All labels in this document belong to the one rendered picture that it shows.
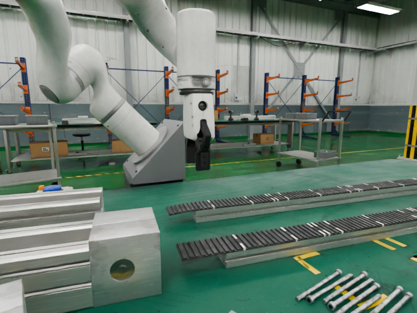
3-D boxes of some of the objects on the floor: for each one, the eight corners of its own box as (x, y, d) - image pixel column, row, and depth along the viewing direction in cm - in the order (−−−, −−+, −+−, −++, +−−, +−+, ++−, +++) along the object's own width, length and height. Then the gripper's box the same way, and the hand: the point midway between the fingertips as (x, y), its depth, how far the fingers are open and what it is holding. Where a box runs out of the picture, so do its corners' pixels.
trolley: (59, 187, 360) (51, 110, 342) (66, 199, 316) (58, 111, 298) (-45, 203, 301) (-61, 111, 284) (-55, 220, 257) (-75, 112, 239)
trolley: (275, 166, 494) (278, 110, 477) (297, 163, 520) (300, 110, 503) (322, 179, 405) (328, 110, 387) (346, 174, 431) (352, 110, 413)
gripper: (172, 90, 66) (173, 161, 69) (190, 84, 50) (191, 176, 53) (201, 90, 69) (201, 159, 72) (227, 85, 52) (226, 173, 55)
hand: (197, 161), depth 62 cm, fingers open, 8 cm apart
